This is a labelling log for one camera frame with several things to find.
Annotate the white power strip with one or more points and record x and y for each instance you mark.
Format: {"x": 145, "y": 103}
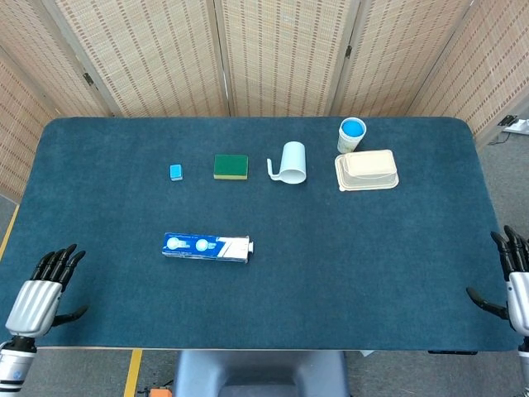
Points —
{"x": 518, "y": 125}

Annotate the woven bamboo screen panel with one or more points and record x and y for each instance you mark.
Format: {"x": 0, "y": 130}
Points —
{"x": 285, "y": 54}
{"x": 16, "y": 136}
{"x": 144, "y": 54}
{"x": 41, "y": 62}
{"x": 487, "y": 62}
{"x": 401, "y": 54}

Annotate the white plastic mug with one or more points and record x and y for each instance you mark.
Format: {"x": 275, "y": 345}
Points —
{"x": 293, "y": 159}

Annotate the white paper scrap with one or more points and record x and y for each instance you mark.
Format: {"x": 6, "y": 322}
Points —
{"x": 366, "y": 353}

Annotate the black and silver right hand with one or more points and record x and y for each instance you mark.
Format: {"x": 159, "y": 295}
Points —
{"x": 520, "y": 297}

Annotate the blue and white toothpaste box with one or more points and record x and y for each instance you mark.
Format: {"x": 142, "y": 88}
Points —
{"x": 198, "y": 247}

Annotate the dark blue table cloth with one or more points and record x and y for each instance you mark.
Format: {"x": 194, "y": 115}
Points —
{"x": 289, "y": 269}

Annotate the orange device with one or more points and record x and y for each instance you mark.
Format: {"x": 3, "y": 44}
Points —
{"x": 160, "y": 392}

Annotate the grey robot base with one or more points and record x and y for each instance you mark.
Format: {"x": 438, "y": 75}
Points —
{"x": 260, "y": 372}

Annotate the printed white paper cup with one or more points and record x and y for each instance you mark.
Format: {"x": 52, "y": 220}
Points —
{"x": 346, "y": 145}

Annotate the small blue and white eraser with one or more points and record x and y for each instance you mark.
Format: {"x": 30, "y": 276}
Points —
{"x": 176, "y": 171}

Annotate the plain white paper cup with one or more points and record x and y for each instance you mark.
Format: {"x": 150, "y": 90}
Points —
{"x": 352, "y": 138}

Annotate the beige lidded food container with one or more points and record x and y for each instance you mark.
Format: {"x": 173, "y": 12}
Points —
{"x": 368, "y": 169}

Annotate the green and yellow sponge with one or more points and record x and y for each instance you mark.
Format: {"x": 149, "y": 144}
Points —
{"x": 230, "y": 165}

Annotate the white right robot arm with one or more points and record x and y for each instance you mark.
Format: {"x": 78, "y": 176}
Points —
{"x": 525, "y": 360}

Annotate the black and silver left hand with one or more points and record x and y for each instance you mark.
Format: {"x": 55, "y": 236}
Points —
{"x": 35, "y": 302}

